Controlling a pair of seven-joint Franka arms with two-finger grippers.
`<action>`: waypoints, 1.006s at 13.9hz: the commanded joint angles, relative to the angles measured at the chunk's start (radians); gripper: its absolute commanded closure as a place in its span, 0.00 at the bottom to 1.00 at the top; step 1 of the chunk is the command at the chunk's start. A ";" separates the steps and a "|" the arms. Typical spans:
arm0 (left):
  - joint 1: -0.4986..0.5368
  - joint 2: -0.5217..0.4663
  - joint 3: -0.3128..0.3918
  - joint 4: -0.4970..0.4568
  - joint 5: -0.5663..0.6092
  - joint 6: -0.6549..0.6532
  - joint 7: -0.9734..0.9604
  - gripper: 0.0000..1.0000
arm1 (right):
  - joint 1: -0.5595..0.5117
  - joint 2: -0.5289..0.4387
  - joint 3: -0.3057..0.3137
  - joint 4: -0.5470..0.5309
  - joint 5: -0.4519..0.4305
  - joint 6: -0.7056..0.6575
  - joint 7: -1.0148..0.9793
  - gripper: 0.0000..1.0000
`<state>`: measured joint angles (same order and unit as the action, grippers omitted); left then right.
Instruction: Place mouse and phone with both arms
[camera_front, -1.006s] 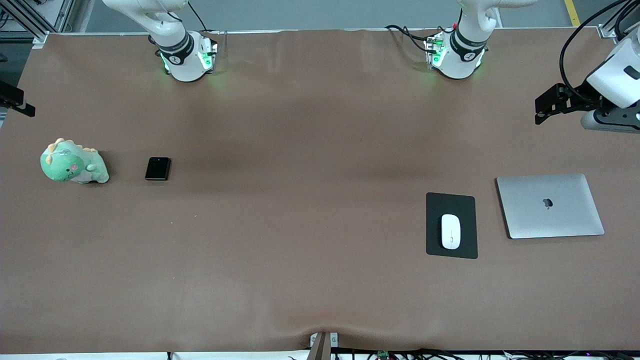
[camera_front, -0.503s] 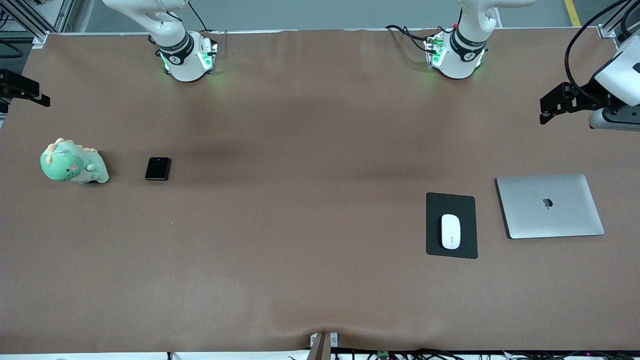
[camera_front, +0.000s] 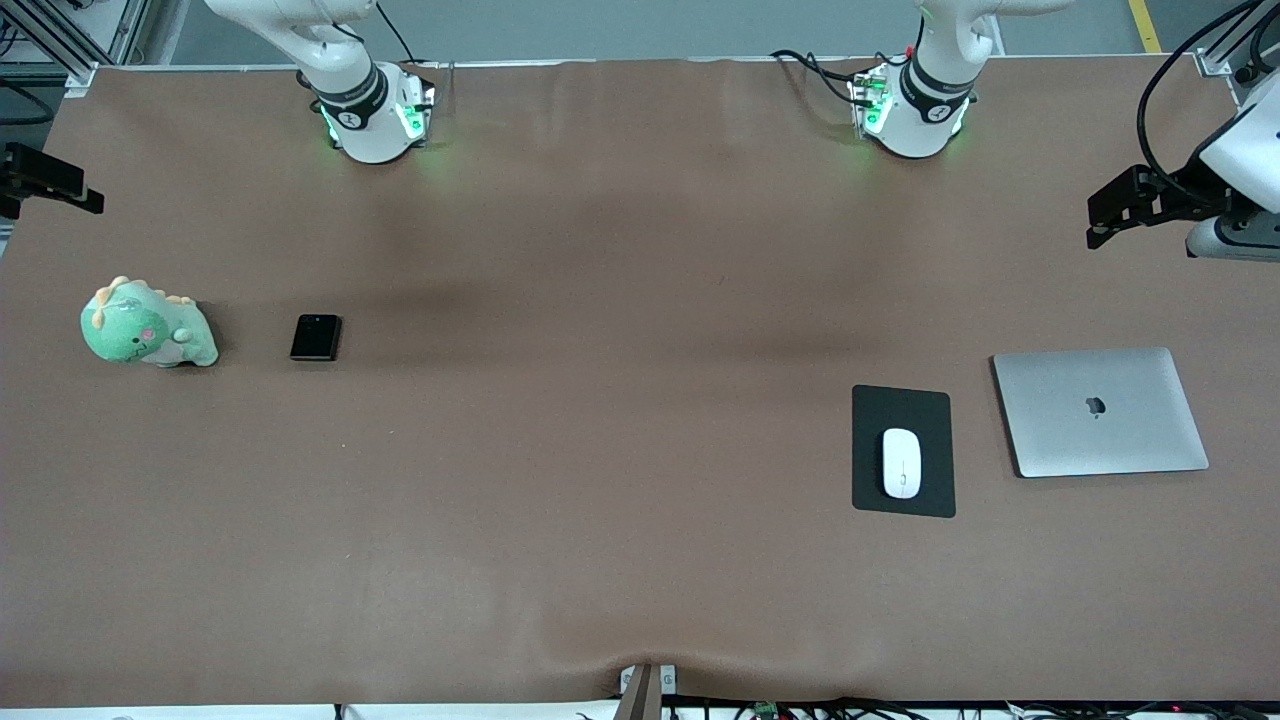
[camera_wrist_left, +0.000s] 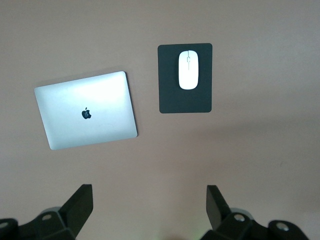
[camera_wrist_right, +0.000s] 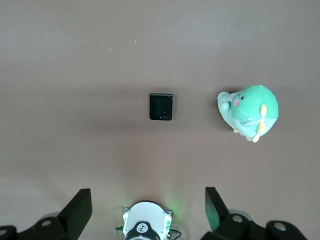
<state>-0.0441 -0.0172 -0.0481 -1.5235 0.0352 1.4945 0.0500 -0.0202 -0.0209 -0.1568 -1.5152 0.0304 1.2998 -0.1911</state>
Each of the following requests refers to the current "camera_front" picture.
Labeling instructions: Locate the green dinosaur plush toy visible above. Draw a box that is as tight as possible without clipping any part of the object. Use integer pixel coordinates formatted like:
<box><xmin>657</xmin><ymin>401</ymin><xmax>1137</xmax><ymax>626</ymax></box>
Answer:
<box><xmin>79</xmin><ymin>275</ymin><xmax>220</xmax><ymax>370</ymax></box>

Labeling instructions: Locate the black mouse pad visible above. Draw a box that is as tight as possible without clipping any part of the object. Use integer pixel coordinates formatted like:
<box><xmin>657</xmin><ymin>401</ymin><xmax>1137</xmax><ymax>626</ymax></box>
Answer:
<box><xmin>851</xmin><ymin>384</ymin><xmax>958</xmax><ymax>520</ymax></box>

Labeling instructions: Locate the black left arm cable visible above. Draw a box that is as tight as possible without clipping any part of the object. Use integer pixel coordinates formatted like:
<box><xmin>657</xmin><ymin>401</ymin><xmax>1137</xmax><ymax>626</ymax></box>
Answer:
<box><xmin>1136</xmin><ymin>0</ymin><xmax>1269</xmax><ymax>183</ymax></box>

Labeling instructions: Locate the black phone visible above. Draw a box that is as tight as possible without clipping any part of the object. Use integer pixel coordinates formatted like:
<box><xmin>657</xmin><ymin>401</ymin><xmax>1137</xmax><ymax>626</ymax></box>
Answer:
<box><xmin>289</xmin><ymin>313</ymin><xmax>344</xmax><ymax>363</ymax></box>

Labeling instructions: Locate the black left base cable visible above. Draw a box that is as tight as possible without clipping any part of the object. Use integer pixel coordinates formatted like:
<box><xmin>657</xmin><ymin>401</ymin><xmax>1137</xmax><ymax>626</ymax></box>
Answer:
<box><xmin>769</xmin><ymin>48</ymin><xmax>873</xmax><ymax>111</ymax></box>

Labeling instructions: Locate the silver closed laptop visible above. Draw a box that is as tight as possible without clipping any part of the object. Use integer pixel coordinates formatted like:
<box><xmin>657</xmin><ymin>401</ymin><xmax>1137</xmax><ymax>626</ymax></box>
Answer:
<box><xmin>991</xmin><ymin>346</ymin><xmax>1211</xmax><ymax>480</ymax></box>

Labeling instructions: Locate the aluminium frame profile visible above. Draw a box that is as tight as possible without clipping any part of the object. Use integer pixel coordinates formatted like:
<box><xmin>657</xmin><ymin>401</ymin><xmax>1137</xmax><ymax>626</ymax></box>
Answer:
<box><xmin>1193</xmin><ymin>0</ymin><xmax>1280</xmax><ymax>79</ymax></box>
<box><xmin>0</xmin><ymin>0</ymin><xmax>153</xmax><ymax>89</ymax></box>

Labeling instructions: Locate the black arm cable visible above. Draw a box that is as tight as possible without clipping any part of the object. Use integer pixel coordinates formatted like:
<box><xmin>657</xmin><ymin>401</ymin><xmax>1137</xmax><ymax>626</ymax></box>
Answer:
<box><xmin>1136</xmin><ymin>0</ymin><xmax>1269</xmax><ymax>183</ymax></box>
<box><xmin>0</xmin><ymin>76</ymin><xmax>53</xmax><ymax>128</ymax></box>

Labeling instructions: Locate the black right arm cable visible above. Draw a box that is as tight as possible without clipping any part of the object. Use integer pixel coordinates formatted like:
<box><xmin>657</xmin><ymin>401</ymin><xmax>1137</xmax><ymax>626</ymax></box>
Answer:
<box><xmin>0</xmin><ymin>76</ymin><xmax>53</xmax><ymax>128</ymax></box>

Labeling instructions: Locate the black right base cable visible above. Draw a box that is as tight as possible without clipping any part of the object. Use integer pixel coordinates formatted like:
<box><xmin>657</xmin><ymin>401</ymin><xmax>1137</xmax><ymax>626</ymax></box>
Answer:
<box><xmin>374</xmin><ymin>0</ymin><xmax>418</xmax><ymax>67</ymax></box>

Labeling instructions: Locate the black base cable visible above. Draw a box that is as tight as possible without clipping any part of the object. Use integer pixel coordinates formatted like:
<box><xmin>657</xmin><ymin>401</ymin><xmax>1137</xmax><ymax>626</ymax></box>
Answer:
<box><xmin>374</xmin><ymin>0</ymin><xmax>418</xmax><ymax>67</ymax></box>
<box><xmin>769</xmin><ymin>48</ymin><xmax>873</xmax><ymax>111</ymax></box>

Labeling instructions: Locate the grey metal bracket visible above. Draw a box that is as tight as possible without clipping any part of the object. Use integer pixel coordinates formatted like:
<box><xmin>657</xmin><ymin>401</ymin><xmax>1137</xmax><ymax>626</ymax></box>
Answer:
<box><xmin>617</xmin><ymin>662</ymin><xmax>679</xmax><ymax>720</ymax></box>

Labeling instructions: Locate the white computer mouse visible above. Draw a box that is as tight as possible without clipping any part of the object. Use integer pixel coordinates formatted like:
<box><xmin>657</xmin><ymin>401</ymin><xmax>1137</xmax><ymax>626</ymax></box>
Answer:
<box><xmin>880</xmin><ymin>427</ymin><xmax>923</xmax><ymax>500</ymax></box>

